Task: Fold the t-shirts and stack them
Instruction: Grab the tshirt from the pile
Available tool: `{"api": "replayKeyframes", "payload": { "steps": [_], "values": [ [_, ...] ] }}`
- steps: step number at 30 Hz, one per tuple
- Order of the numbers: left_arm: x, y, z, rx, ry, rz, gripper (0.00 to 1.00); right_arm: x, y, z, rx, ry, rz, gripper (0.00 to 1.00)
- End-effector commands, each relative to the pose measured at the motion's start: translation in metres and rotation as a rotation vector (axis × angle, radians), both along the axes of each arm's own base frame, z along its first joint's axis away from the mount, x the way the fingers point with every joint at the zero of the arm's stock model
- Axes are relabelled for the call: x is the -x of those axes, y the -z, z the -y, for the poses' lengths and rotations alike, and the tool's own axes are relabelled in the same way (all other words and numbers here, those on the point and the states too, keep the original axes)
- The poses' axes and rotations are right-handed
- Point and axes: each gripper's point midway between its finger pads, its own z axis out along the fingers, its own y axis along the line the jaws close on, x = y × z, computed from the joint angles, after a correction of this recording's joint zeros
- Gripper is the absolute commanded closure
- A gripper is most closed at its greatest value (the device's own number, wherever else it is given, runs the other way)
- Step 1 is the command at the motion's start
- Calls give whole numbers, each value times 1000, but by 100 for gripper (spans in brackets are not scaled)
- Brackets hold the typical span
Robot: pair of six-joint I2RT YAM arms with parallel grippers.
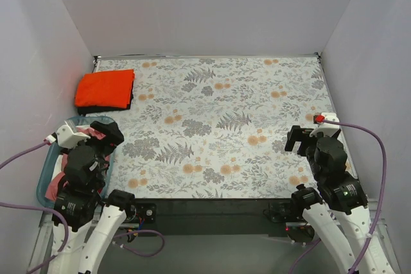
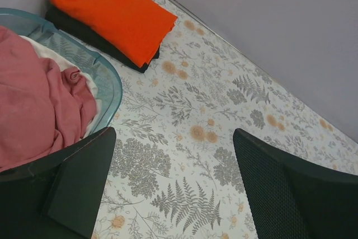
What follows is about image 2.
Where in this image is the white t-shirt red print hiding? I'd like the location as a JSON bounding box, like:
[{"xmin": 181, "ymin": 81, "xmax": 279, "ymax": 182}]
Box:
[{"xmin": 19, "ymin": 35, "xmax": 99, "ymax": 139}]

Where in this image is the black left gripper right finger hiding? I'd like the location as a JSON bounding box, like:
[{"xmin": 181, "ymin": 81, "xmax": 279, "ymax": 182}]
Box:
[{"xmin": 233, "ymin": 129, "xmax": 357, "ymax": 238}]

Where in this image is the folded black t-shirt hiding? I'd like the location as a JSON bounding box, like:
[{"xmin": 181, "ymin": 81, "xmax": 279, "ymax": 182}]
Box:
[{"xmin": 45, "ymin": 6, "xmax": 149, "ymax": 73}]

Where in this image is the floral tablecloth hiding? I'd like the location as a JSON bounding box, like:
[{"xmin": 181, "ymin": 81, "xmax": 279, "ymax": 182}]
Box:
[{"xmin": 91, "ymin": 0, "xmax": 358, "ymax": 239}]

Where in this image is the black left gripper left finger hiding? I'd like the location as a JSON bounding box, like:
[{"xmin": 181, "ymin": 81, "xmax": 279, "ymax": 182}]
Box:
[{"xmin": 1, "ymin": 127, "xmax": 116, "ymax": 238}]

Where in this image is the teal plastic basket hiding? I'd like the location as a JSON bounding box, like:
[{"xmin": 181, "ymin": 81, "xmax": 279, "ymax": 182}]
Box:
[{"xmin": 1, "ymin": 8, "xmax": 123, "ymax": 134}]

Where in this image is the pink t-shirt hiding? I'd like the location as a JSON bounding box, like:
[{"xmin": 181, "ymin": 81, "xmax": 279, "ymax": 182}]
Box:
[{"xmin": 1, "ymin": 27, "xmax": 100, "ymax": 171}]

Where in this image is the folded orange t-shirt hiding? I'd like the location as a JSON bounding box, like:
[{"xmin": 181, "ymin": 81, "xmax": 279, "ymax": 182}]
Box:
[{"xmin": 50, "ymin": 0, "xmax": 177, "ymax": 68}]

